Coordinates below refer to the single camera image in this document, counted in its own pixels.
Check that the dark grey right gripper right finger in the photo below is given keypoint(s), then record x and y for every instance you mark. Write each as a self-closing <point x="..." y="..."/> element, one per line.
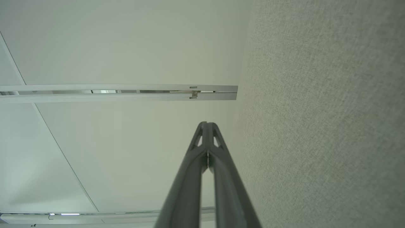
<point x="231" y="196"/>

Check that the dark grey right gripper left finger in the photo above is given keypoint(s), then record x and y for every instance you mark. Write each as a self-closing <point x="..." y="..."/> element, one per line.
<point x="186" y="190"/>

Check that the white ceiling track rail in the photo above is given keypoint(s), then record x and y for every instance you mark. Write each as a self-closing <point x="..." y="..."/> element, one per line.
<point x="95" y="98"/>
<point x="110" y="218"/>

